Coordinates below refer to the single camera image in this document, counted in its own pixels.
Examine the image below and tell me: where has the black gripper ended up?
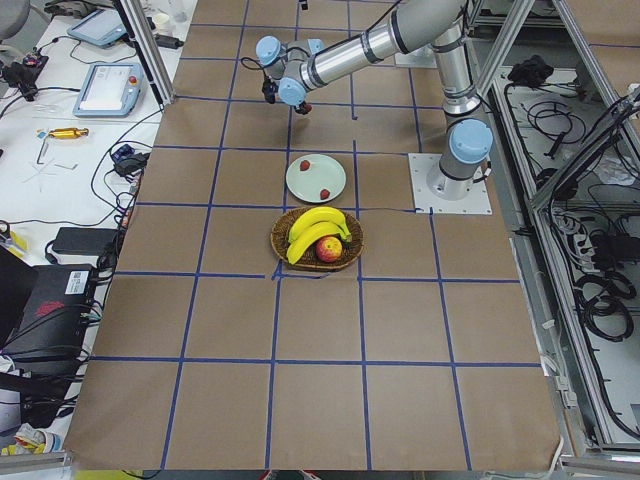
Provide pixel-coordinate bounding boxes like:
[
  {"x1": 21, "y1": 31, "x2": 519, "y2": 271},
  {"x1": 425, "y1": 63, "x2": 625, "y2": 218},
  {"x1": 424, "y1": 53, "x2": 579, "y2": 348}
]
[{"x1": 293, "y1": 101, "x2": 310, "y2": 114}]

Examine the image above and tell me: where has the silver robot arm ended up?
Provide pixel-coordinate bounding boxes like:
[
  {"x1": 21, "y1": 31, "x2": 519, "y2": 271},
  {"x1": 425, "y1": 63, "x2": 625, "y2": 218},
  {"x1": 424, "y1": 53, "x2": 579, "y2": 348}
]
[{"x1": 255, "y1": 1, "x2": 482, "y2": 123}]

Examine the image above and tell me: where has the pale green plate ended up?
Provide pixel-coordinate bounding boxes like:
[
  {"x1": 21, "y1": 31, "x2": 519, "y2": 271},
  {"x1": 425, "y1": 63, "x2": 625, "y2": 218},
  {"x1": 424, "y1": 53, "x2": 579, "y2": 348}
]
[{"x1": 285, "y1": 154, "x2": 347, "y2": 203}]

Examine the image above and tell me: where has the yellow banana bunch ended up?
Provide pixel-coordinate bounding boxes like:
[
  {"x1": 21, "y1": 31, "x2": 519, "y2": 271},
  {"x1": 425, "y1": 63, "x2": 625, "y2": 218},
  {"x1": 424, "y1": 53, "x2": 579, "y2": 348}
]
[{"x1": 286, "y1": 206, "x2": 352, "y2": 264}]

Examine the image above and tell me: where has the woven wicker basket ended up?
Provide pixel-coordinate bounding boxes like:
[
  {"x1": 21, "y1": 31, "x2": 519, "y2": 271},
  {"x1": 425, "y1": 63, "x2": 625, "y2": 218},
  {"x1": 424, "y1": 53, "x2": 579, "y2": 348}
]
[{"x1": 270, "y1": 207, "x2": 364, "y2": 272}]

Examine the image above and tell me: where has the red apple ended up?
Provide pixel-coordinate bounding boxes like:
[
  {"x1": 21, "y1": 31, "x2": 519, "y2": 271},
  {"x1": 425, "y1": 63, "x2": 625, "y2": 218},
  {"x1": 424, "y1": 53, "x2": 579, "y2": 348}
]
[{"x1": 315, "y1": 236, "x2": 343, "y2": 263}]

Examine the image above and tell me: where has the white cup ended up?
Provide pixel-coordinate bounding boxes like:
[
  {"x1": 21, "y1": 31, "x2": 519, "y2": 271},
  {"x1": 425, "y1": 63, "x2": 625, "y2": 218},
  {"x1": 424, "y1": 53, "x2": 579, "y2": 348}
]
[{"x1": 152, "y1": 12, "x2": 172, "y2": 31}]

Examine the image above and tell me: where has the lower teach pendant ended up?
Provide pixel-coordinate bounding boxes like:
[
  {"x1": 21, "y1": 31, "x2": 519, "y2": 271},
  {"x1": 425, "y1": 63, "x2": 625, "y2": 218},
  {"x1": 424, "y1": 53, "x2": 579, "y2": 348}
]
[{"x1": 72, "y1": 63, "x2": 145, "y2": 118}]

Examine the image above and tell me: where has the teach pendant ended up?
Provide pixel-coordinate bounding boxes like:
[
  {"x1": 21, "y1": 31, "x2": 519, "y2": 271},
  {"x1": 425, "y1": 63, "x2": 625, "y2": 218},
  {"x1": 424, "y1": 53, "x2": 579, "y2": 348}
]
[
  {"x1": 67, "y1": 9, "x2": 126, "y2": 48},
  {"x1": 72, "y1": 63, "x2": 145, "y2": 118}
]

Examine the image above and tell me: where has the upper teach pendant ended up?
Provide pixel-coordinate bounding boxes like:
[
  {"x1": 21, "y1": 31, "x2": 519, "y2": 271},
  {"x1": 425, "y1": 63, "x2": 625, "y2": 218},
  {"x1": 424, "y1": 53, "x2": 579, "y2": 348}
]
[{"x1": 67, "y1": 9, "x2": 126, "y2": 48}]

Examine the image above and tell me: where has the gold metal tool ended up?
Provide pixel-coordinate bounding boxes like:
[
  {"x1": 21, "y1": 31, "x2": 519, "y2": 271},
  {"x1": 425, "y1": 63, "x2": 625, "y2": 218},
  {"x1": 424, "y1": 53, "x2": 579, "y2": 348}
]
[{"x1": 47, "y1": 127, "x2": 89, "y2": 140}]

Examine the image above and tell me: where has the black power adapter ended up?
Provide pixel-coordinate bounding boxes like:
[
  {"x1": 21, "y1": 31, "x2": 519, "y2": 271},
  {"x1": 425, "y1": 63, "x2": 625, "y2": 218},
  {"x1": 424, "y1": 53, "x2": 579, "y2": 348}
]
[{"x1": 52, "y1": 227, "x2": 117, "y2": 256}]

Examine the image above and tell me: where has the black laptop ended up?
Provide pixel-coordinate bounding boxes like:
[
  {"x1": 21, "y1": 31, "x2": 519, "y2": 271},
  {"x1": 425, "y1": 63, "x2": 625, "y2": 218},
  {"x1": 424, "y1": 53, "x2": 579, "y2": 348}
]
[{"x1": 1, "y1": 249, "x2": 97, "y2": 362}]

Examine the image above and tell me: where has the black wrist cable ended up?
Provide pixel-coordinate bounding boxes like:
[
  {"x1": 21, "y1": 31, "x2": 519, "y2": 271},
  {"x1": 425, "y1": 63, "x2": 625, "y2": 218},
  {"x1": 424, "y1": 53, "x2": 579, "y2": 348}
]
[{"x1": 240, "y1": 55, "x2": 274, "y2": 94}]

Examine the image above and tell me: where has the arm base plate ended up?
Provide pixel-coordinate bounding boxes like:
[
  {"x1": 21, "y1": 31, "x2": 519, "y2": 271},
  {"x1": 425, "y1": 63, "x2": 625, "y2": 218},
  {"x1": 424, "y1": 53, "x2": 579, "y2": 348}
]
[{"x1": 408, "y1": 153, "x2": 493, "y2": 215}]

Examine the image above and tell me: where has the aluminium frame post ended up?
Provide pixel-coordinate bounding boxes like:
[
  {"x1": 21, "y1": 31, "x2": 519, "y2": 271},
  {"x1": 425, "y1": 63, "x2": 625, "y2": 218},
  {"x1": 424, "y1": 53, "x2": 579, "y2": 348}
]
[{"x1": 113, "y1": 0, "x2": 175, "y2": 107}]

